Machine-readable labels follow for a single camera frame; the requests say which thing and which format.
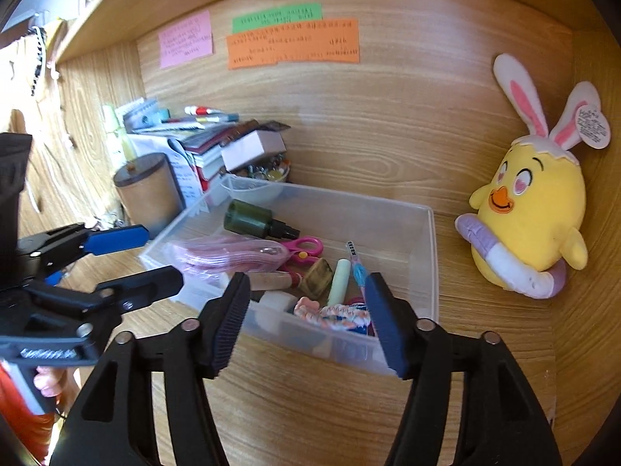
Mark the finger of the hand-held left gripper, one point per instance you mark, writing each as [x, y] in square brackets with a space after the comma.
[121, 240]
[145, 286]

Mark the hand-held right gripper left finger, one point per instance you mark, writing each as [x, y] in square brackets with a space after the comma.
[230, 330]

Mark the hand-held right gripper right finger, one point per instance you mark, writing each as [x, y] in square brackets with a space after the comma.
[385, 330]

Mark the white cube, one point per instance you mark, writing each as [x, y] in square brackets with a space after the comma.
[279, 301]

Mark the brown wooden stick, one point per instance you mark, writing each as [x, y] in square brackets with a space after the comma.
[271, 280]

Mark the blue pen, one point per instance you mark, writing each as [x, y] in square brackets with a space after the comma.
[358, 272]

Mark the brown striped block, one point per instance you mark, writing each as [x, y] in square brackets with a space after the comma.
[318, 279]

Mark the clear plastic bin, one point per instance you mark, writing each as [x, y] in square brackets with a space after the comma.
[388, 233]

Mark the person's left forearm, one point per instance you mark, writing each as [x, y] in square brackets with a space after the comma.
[19, 427]

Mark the person's left hand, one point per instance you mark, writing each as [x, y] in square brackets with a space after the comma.
[51, 381]

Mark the brown round container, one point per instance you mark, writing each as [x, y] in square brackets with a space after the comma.
[148, 199]

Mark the pale green tube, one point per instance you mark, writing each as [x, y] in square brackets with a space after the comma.
[339, 281]

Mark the white handwritten paper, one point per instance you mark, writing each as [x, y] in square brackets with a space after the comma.
[187, 172]

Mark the pale yellow bottle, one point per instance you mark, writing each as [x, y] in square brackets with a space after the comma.
[116, 131]

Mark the dark green spray bottle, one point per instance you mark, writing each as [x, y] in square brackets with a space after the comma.
[247, 218]

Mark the stack of books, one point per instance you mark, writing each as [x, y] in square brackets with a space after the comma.
[208, 153]

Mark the grey spiral notebook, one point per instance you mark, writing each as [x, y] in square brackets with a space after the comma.
[143, 116]

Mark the red white marker pen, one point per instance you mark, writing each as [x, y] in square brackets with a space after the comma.
[203, 110]

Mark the white cardboard box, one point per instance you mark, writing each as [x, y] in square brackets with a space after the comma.
[252, 150]

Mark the yellow chick plush toy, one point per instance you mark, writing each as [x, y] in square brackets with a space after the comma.
[533, 204]

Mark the pink paper note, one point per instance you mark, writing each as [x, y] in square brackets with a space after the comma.
[186, 39]

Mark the wooden shelf board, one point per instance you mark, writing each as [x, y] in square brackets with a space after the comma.
[145, 5]

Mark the orange paper note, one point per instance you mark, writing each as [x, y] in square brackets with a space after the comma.
[291, 46]

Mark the green paper note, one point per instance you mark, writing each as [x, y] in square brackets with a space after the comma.
[276, 18]

